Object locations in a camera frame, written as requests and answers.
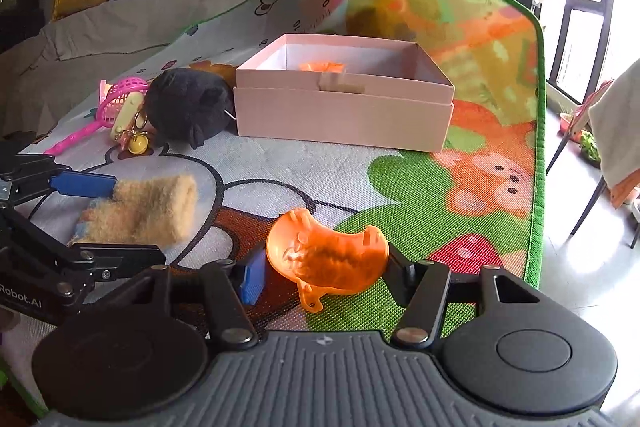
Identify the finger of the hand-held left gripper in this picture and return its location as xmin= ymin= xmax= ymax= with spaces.
xmin=0 ymin=207 xmax=167 ymax=294
xmin=0 ymin=152 xmax=119 ymax=208

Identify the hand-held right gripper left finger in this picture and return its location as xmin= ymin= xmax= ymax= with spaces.
xmin=115 ymin=247 xmax=267 ymax=350

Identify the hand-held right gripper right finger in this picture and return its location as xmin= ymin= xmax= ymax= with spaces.
xmin=387 ymin=248 xmax=545 ymax=349

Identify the tan furry plush toy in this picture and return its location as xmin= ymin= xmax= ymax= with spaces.
xmin=67 ymin=173 xmax=199 ymax=248

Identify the orange plastic pumpkin half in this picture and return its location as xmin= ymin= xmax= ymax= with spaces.
xmin=266 ymin=208 xmax=390 ymax=312
xmin=299 ymin=60 xmax=347 ymax=73

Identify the cream keychain with yellow ball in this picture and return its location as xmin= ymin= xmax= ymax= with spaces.
xmin=111 ymin=91 xmax=151 ymax=156

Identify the pink plastic basket scoop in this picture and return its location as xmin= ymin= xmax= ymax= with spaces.
xmin=44 ymin=77 xmax=151 ymax=156

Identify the black plush toy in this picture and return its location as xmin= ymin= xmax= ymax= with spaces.
xmin=145 ymin=68 xmax=237 ymax=150

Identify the pink cardboard box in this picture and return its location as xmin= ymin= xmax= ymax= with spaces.
xmin=235 ymin=33 xmax=456 ymax=153

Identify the cartoon printed play mat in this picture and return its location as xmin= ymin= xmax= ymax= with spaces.
xmin=0 ymin=0 xmax=546 ymax=418

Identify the grey covered sofa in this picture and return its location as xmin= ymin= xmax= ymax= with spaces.
xmin=0 ymin=0 xmax=273 ymax=138

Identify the dark cabinet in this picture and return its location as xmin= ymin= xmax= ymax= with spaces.
xmin=0 ymin=0 xmax=41 ymax=54

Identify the black legged chair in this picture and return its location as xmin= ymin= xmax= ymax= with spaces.
xmin=546 ymin=79 xmax=640 ymax=249

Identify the red plant pot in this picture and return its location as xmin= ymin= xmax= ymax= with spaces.
xmin=559 ymin=104 xmax=581 ymax=135

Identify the green potted plant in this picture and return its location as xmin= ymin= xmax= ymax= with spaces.
xmin=579 ymin=131 xmax=602 ymax=168

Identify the white cloth on chair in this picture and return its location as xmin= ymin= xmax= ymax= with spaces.
xmin=589 ymin=59 xmax=640 ymax=208

